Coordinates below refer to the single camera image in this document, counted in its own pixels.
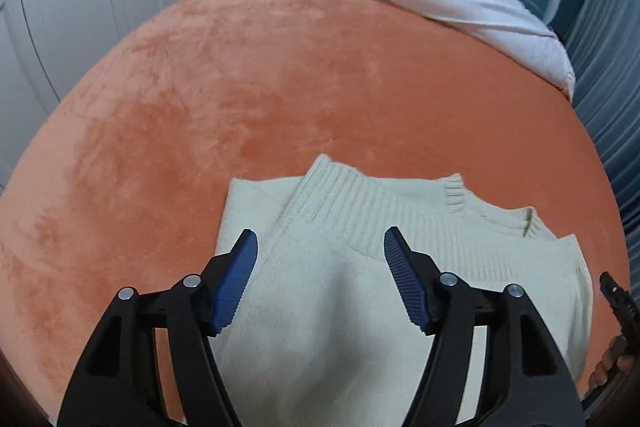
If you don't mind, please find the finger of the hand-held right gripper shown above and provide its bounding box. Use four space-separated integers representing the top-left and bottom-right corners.
599 272 637 339

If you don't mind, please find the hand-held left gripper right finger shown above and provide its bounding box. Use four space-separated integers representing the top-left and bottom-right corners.
384 227 586 427

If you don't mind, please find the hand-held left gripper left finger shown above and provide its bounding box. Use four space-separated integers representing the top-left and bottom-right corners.
57 229 258 427

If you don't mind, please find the cream knitted sweater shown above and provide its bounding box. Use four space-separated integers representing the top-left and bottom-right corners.
212 154 594 427

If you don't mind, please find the person's right hand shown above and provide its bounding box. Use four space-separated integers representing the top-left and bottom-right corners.
588 336 631 389

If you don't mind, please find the orange plush blanket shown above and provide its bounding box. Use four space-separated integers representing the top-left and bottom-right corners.
0 0 632 427

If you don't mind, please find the grey-blue curtain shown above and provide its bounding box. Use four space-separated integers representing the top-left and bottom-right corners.
564 0 640 260

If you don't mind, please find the white duvet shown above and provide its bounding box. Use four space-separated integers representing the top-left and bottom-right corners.
230 0 577 100

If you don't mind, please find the white plastic object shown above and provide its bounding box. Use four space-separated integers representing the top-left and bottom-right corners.
544 0 564 34

